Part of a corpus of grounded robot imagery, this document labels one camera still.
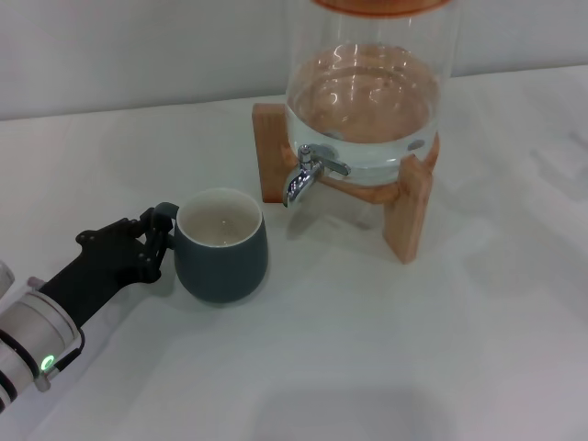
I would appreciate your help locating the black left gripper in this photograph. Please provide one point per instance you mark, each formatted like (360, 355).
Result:
(96, 271)

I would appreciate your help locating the dark cup with white inside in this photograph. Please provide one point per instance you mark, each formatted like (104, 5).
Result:
(225, 271)

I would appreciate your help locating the chrome metal faucet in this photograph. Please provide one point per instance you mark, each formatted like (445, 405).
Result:
(301, 179)

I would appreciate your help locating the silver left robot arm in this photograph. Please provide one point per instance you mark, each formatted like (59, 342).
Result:
(32, 326)

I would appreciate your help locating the clear glass water dispenser jar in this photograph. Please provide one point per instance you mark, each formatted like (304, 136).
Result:
(367, 92)

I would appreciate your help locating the wooden dispenser stand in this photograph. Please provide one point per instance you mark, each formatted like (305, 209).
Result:
(411, 216)

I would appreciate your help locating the round wooden jar lid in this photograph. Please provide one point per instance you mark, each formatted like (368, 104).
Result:
(376, 6)

